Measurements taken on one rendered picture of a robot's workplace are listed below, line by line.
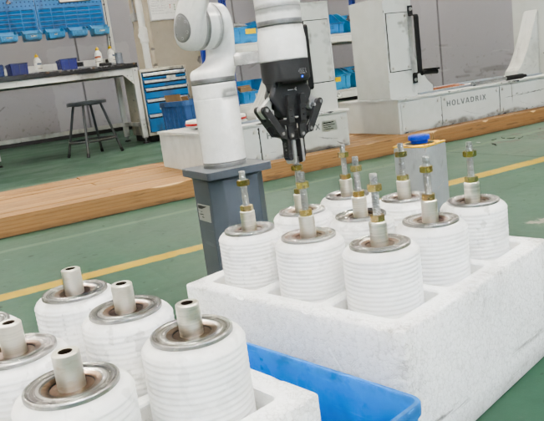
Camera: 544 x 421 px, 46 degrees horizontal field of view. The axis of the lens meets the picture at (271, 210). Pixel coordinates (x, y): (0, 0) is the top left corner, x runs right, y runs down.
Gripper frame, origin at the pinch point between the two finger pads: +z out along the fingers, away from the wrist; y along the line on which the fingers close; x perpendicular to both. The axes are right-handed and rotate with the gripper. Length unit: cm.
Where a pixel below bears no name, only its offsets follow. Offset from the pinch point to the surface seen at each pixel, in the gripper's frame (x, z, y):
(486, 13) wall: 310, -46, 570
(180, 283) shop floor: 58, 35, 9
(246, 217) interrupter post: -1.9, 7.7, -12.6
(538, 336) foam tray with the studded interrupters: -30.3, 30.7, 17.0
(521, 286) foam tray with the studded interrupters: -30.6, 21.2, 12.1
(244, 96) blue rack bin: 392, 4, 298
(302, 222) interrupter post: -13.2, 7.6, -11.9
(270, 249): -5.8, 12.2, -12.1
